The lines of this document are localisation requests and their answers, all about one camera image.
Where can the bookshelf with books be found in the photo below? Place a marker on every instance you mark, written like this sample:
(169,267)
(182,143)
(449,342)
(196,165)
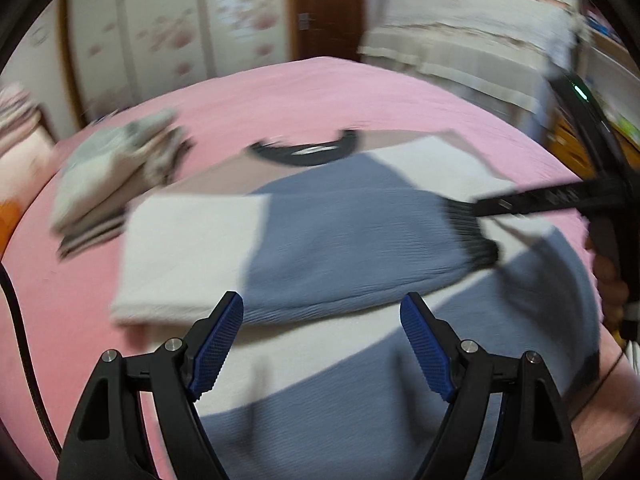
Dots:
(611,73)

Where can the folded grey patterned sweater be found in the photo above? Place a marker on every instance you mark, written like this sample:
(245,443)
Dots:
(103,163)

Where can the brown wooden door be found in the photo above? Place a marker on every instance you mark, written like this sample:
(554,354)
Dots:
(330,28)

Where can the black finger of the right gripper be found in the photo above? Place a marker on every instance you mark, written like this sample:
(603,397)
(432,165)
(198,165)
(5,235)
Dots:
(580,195)

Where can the person's right hand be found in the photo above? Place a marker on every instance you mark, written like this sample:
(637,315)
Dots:
(612,290)

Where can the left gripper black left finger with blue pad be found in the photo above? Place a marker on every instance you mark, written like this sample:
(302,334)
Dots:
(107,437)

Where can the pink bed blanket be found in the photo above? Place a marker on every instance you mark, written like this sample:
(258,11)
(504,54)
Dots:
(67,304)

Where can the stack of folded quilts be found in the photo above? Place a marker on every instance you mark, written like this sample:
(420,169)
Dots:
(19,116)

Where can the cloth-covered furniture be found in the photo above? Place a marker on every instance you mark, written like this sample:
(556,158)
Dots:
(495,54)

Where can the floral sliding wardrobe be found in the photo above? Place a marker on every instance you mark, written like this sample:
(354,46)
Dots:
(125,52)

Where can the pink cartoon pillow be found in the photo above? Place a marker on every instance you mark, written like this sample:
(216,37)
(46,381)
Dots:
(25,171)

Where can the wooden drawer desk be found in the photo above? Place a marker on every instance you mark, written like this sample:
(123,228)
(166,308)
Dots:
(564,145)

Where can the colour-block knit sweater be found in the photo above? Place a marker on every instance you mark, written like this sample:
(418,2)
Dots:
(322,382)

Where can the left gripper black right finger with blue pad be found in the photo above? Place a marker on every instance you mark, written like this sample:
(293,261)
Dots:
(533,437)

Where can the folded striped garment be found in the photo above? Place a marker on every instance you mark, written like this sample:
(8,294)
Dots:
(106,220)

